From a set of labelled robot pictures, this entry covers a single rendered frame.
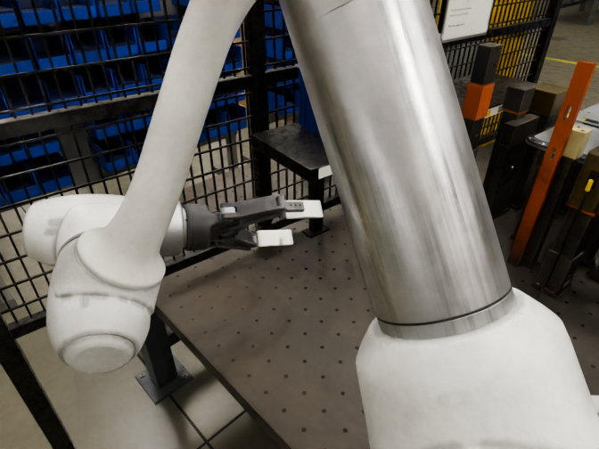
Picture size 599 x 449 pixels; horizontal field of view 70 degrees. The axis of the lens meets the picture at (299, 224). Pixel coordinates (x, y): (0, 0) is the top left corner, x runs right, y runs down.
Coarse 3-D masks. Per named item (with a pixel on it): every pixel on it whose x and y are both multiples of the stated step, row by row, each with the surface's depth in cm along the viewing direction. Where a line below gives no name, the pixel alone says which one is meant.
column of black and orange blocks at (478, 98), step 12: (480, 48) 94; (492, 48) 93; (480, 60) 95; (492, 60) 95; (480, 72) 96; (492, 72) 97; (468, 84) 99; (480, 84) 97; (492, 84) 99; (468, 96) 100; (480, 96) 98; (468, 108) 101; (480, 108) 100; (468, 120) 103; (480, 120) 103; (468, 132) 104; (480, 132) 106
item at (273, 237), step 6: (258, 234) 79; (264, 234) 80; (270, 234) 80; (276, 234) 81; (282, 234) 81; (288, 234) 81; (258, 240) 79; (264, 240) 79; (270, 240) 80; (276, 240) 80; (282, 240) 81; (288, 240) 81; (258, 246) 79; (264, 246) 79
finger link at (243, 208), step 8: (248, 200) 65; (256, 200) 65; (264, 200) 64; (272, 200) 64; (240, 208) 64; (248, 208) 64; (256, 208) 64; (264, 208) 64; (272, 208) 64; (280, 208) 64; (224, 216) 63; (232, 216) 64; (240, 216) 64; (248, 216) 65
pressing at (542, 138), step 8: (552, 128) 106; (592, 128) 106; (528, 136) 102; (536, 136) 102; (544, 136) 102; (592, 136) 102; (536, 144) 99; (544, 144) 98; (592, 144) 98; (584, 152) 95; (584, 160) 92
